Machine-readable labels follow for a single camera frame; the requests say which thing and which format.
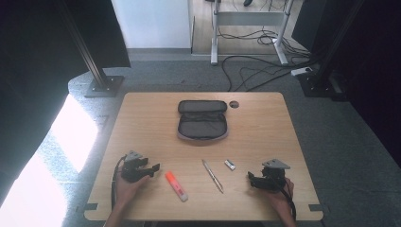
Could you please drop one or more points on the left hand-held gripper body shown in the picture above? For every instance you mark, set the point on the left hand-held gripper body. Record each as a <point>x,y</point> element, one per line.
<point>132,171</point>

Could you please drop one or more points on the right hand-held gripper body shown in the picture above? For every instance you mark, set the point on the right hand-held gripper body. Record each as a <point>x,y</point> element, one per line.
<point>272,178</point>

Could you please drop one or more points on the small white eraser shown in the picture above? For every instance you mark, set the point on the small white eraser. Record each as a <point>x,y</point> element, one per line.
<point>230,165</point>

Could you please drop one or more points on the orange highlighter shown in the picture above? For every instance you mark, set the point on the orange highlighter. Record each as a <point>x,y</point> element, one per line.
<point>176,186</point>

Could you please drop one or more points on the grey pencil case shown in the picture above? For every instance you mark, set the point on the grey pencil case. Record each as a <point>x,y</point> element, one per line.
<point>201,126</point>

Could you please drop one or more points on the person's left hand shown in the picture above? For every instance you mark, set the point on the person's left hand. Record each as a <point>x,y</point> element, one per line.
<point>126,190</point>

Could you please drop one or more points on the person's right hand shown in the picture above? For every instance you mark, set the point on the person's right hand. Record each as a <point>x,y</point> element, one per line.
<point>282,200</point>

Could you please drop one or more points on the silver pen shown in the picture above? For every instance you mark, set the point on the silver pen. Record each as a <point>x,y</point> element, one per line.
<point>213,176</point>

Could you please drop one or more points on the black metal stand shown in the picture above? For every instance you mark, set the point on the black metal stand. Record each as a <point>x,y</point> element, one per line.
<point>318,78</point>
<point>94,69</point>

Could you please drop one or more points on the white power strip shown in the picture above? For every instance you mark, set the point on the white power strip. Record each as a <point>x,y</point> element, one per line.
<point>301,71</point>

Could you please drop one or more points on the dark curtain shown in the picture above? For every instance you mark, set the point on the dark curtain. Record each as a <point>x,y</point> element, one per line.
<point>378,78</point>
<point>31,78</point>

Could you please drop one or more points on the black table bracket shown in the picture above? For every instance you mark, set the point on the black table bracket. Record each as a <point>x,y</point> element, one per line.
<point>90,206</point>

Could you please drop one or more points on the white desk frame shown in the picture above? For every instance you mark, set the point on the white desk frame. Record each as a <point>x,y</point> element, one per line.
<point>249,18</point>

